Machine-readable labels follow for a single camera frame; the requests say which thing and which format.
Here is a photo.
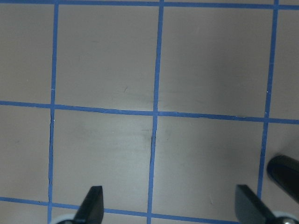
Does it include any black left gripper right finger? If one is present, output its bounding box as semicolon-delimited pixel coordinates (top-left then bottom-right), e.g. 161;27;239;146
235;184;299;224

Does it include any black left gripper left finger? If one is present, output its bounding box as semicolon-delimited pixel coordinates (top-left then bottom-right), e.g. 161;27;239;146
52;185;104;224

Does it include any dark wine bottle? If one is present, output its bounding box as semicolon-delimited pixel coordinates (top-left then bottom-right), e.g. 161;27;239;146
267;154;299;203

